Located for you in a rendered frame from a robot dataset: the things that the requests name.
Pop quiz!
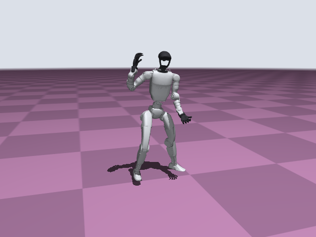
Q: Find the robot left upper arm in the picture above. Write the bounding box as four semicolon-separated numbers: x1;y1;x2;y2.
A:
170;73;180;100

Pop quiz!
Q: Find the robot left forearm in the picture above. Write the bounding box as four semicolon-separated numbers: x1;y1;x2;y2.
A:
173;98;183;115

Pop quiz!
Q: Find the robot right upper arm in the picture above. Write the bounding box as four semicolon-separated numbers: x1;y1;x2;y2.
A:
127;71;153;91

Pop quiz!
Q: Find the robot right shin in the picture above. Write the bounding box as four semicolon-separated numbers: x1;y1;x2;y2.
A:
135;144;147;171

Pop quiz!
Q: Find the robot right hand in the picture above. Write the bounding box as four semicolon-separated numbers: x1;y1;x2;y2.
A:
131;53;143;72

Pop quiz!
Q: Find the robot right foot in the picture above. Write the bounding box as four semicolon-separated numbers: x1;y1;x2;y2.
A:
133;169;142;181

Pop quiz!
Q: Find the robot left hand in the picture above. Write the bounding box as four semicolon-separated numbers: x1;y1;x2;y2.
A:
178;113;192;124

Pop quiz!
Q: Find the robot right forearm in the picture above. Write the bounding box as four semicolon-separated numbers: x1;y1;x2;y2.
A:
126;69;138;85

